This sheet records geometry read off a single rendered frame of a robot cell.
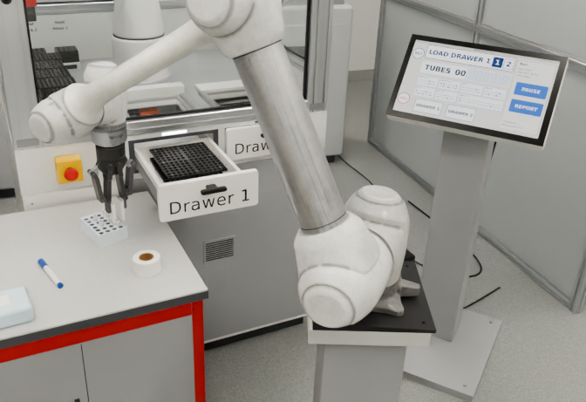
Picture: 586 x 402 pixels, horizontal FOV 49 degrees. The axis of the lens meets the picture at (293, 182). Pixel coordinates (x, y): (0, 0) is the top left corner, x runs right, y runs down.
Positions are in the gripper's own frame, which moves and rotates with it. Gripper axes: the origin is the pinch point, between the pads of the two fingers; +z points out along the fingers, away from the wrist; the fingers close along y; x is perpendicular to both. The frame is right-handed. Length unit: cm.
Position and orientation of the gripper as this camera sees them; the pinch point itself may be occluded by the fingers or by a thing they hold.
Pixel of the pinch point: (116, 210)
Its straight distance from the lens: 184.0
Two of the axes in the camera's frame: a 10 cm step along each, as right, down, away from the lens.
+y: 7.6, -2.6, 6.0
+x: -6.5, -3.6, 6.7
